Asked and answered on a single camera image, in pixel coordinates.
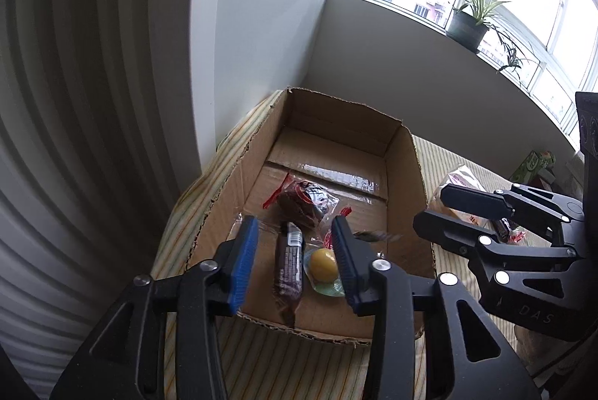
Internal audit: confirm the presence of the clear bread packet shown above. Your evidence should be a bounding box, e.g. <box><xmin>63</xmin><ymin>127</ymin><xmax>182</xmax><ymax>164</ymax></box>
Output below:
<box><xmin>430</xmin><ymin>165</ymin><xmax>489</xmax><ymax>223</ymax></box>

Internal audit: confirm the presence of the small clear red-edged snack packet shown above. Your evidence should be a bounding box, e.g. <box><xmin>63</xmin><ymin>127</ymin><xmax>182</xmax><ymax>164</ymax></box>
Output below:
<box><xmin>322</xmin><ymin>206</ymin><xmax>405</xmax><ymax>251</ymax></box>

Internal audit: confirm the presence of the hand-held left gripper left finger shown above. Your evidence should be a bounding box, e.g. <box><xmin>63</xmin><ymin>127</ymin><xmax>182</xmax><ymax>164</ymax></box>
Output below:
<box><xmin>49</xmin><ymin>215</ymin><xmax>260</xmax><ymax>400</ymax></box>

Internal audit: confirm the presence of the round brown cake packet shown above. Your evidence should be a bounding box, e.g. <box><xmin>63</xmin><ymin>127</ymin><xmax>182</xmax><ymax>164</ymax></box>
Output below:
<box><xmin>262</xmin><ymin>173</ymin><xmax>339</xmax><ymax>228</ymax></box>

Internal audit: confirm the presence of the green printed box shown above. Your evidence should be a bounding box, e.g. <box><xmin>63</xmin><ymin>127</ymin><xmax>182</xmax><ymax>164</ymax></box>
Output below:
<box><xmin>509</xmin><ymin>150</ymin><xmax>557</xmax><ymax>183</ymax></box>

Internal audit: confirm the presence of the potted spider plant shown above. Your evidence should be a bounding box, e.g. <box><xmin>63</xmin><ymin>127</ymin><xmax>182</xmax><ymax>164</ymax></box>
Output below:
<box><xmin>446</xmin><ymin>0</ymin><xmax>538</xmax><ymax>78</ymax></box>

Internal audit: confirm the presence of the dark chocolate bar packet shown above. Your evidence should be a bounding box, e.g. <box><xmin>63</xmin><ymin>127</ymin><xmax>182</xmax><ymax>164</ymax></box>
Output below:
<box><xmin>272</xmin><ymin>222</ymin><xmax>305</xmax><ymax>321</ymax></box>

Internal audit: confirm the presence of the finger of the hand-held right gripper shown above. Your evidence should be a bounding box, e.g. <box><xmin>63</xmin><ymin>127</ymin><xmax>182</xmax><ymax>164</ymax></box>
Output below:
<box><xmin>413</xmin><ymin>210</ymin><xmax>581</xmax><ymax>289</ymax></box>
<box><xmin>440</xmin><ymin>184</ymin><xmax>586</xmax><ymax>224</ymax></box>

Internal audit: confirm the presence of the striped tablecloth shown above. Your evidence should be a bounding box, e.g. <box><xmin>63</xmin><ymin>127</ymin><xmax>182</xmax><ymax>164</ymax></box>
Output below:
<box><xmin>152</xmin><ymin>89</ymin><xmax>598</xmax><ymax>400</ymax></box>

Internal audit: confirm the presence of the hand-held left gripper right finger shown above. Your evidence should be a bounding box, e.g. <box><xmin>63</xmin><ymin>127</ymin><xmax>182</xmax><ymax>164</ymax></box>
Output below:
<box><xmin>329</xmin><ymin>215</ymin><xmax>545</xmax><ymax>400</ymax></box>

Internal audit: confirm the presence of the small dark red-edged snack packet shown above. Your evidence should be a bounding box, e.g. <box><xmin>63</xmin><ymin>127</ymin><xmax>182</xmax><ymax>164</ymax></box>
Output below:
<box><xmin>490</xmin><ymin>217</ymin><xmax>528</xmax><ymax>244</ymax></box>

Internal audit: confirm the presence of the brown cardboard box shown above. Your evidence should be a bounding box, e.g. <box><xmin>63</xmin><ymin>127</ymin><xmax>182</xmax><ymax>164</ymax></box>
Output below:
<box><xmin>184</xmin><ymin>87</ymin><xmax>437</xmax><ymax>345</ymax></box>

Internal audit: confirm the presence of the white pleated curtain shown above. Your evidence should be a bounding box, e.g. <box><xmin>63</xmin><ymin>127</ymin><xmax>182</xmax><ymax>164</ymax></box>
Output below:
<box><xmin>0</xmin><ymin>0</ymin><xmax>206</xmax><ymax>400</ymax></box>

